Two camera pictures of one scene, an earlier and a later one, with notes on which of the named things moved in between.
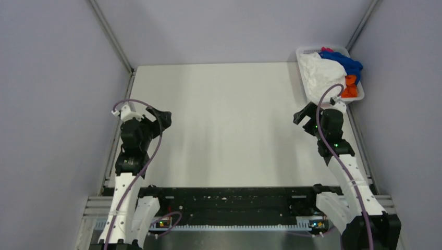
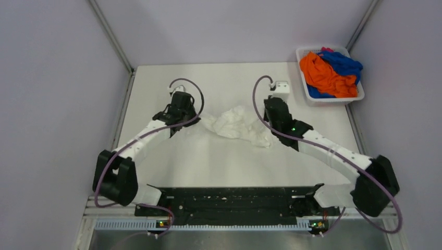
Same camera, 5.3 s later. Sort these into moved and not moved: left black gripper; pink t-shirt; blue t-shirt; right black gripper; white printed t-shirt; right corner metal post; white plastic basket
Moved: white printed t-shirt; right black gripper; left black gripper
Not moved: blue t-shirt; right corner metal post; white plastic basket; pink t-shirt
